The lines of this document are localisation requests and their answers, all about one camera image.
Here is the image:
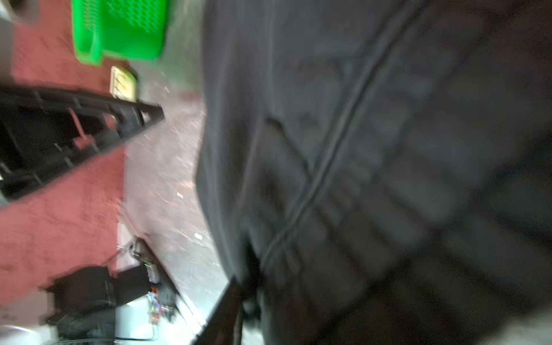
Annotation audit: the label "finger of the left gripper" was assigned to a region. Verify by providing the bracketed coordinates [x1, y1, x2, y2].
[1, 84, 165, 201]

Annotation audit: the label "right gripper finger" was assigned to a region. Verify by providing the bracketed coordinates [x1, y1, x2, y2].
[192, 277, 243, 345]

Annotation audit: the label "black shorts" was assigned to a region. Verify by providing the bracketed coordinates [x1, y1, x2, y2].
[196, 1, 551, 344]

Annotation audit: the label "beige yellow calculator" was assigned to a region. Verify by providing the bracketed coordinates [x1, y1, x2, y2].
[109, 66, 137, 102]

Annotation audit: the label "green plastic basket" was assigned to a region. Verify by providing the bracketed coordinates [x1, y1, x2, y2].
[71, 0, 170, 66]

